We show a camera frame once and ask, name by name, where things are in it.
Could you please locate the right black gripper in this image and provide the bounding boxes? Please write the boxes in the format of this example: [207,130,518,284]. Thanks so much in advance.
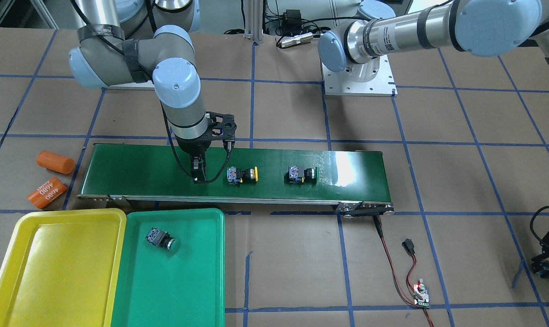
[176,136,211,182]

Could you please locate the green push button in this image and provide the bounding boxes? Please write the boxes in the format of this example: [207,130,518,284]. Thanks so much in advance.
[145,228,177,251]
[287,165,319,184]

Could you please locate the orange cylinder with label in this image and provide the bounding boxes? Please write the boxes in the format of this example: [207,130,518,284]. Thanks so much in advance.
[27,177,68,209]

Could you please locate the plain orange cylinder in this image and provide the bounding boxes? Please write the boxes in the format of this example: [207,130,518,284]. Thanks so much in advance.
[36,151,76,174]

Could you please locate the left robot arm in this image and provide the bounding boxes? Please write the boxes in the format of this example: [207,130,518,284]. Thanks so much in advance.
[318,0,549,216]

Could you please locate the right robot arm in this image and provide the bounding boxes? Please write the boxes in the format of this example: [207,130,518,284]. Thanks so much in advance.
[69,0,210,183]

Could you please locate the green plastic tray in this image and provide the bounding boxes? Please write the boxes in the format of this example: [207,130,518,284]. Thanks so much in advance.
[111,208,225,327]

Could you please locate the small circuit board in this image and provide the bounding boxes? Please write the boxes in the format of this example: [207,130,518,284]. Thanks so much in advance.
[412,278,430,310]

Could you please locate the green conveyor belt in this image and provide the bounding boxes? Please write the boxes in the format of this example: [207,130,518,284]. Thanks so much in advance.
[78,143,394,217]

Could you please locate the yellow plastic tray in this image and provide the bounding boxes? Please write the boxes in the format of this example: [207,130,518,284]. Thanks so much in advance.
[0,208,127,327]

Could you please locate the red black wire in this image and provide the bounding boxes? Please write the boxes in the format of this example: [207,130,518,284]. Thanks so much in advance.
[373,216,435,327]

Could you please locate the aluminium frame post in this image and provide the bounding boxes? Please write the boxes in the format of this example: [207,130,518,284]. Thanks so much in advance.
[242,0,264,44]

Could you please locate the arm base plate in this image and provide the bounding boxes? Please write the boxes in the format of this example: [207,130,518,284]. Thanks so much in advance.
[321,55,398,97]

